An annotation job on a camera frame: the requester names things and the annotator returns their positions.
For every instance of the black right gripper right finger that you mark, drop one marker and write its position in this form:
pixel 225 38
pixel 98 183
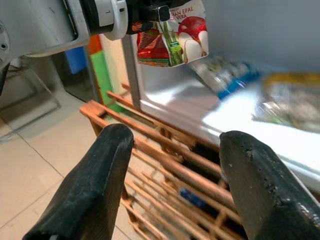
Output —
pixel 270 195

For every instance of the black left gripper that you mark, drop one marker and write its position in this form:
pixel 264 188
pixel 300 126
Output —
pixel 138 12

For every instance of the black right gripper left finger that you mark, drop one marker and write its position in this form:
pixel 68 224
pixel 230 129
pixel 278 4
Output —
pixel 87 190

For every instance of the red and white juice carton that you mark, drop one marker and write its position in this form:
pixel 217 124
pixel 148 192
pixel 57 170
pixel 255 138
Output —
pixel 190 37

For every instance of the grey fridge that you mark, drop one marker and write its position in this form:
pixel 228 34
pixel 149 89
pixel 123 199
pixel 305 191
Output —
pixel 250 37

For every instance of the small blue object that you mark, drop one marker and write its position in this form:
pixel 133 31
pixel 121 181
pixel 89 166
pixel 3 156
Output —
pixel 191 197

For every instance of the green and orange panel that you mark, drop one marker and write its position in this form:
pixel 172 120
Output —
pixel 100 70

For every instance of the wooden slatted pallet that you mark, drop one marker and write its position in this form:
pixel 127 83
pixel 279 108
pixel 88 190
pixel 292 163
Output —
pixel 160 140

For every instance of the blue and white food packet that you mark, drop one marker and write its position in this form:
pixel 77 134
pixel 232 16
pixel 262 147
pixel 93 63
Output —
pixel 225 77

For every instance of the yellow and clear food packet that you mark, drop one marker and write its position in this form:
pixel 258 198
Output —
pixel 290 105

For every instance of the blue bin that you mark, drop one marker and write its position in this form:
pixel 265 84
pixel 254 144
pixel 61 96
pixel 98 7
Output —
pixel 76 60

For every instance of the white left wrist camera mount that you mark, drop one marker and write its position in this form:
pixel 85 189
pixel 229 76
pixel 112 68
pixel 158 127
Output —
pixel 112 20

